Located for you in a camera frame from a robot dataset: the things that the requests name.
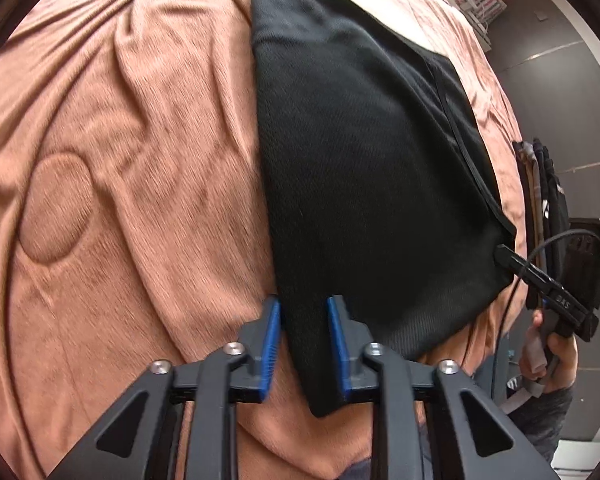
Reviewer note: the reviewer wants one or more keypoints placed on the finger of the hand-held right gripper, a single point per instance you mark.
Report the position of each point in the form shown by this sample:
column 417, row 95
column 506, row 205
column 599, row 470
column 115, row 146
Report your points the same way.
column 517, row 260

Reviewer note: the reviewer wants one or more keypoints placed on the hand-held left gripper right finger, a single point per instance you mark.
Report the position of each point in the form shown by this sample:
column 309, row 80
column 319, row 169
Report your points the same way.
column 337, row 350

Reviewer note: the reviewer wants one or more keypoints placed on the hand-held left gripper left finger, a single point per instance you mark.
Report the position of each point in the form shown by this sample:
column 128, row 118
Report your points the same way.
column 270, row 355

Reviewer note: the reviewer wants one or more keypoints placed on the black tank top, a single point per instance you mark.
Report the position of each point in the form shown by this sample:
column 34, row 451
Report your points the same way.
column 370, row 160

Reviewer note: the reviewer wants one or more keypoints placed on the person's right hand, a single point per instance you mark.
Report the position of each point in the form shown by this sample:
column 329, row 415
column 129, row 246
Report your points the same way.
column 562, row 360

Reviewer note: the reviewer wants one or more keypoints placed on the person's grey patterned pants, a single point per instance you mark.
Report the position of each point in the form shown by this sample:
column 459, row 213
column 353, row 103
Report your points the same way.
column 355, row 470

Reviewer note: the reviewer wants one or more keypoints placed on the white nightstand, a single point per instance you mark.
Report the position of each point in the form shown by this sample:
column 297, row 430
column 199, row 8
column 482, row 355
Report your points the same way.
column 482, row 35

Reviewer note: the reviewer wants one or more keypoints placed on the orange blanket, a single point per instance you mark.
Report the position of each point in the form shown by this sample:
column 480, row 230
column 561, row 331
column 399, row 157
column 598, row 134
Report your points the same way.
column 130, row 160

